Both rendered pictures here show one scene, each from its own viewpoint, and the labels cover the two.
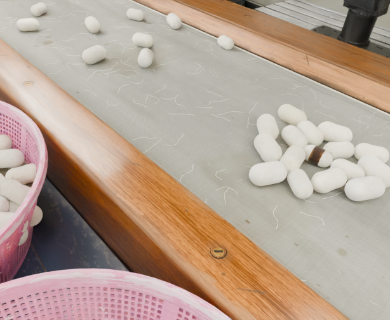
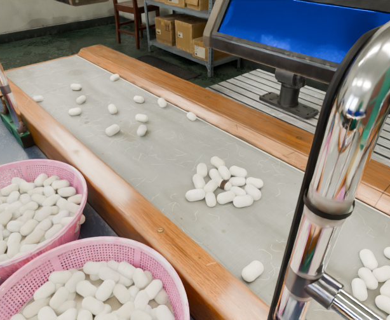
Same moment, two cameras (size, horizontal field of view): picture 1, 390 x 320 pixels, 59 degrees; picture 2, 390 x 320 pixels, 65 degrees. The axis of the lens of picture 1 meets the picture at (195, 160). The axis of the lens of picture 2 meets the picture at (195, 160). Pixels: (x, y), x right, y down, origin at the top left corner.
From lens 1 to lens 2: 0.28 m
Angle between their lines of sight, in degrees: 6
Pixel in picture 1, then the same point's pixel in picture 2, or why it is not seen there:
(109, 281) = (112, 241)
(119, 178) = (120, 199)
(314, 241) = (211, 226)
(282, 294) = (183, 246)
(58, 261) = not seen: hidden behind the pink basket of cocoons
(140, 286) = (125, 242)
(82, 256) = not seen: hidden behind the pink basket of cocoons
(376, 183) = (247, 198)
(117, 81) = (125, 145)
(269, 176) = (194, 196)
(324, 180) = (221, 197)
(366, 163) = (247, 188)
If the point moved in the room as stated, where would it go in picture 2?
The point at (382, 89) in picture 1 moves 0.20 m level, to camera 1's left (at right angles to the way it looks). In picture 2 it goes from (274, 144) to (187, 141)
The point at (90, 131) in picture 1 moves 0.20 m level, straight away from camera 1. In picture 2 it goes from (108, 176) to (101, 127)
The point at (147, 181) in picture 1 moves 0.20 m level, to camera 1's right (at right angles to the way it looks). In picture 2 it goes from (133, 200) to (246, 206)
